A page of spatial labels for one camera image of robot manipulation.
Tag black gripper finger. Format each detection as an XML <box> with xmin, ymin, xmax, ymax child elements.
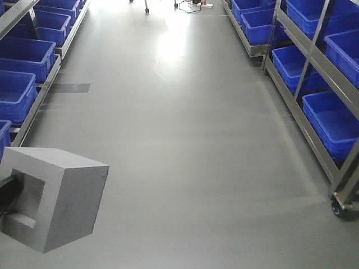
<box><xmin>1</xmin><ymin>175</ymin><xmax>24</xmax><ymax>216</ymax></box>

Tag gray square hollow base block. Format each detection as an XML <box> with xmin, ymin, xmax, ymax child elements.
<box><xmin>1</xmin><ymin>147</ymin><xmax>110</xmax><ymax>253</ymax></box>

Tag blue bin left aisle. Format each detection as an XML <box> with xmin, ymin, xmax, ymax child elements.
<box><xmin>1</xmin><ymin>71</ymin><xmax>38</xmax><ymax>125</ymax></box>

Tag blue bin near right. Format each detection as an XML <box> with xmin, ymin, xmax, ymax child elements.
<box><xmin>302</xmin><ymin>91</ymin><xmax>358</xmax><ymax>163</ymax></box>

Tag steel rack left aisle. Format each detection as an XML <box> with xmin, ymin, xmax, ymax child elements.
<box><xmin>1</xmin><ymin>1</ymin><xmax>90</xmax><ymax>147</ymax></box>

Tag steel rack aisle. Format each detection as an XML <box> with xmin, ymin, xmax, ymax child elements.
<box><xmin>222</xmin><ymin>1</ymin><xmax>358</xmax><ymax>220</ymax></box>
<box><xmin>1</xmin><ymin>1</ymin><xmax>90</xmax><ymax>147</ymax></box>

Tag steel rack right aisle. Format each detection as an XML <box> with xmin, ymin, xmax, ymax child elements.
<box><xmin>222</xmin><ymin>1</ymin><xmax>358</xmax><ymax>220</ymax></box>

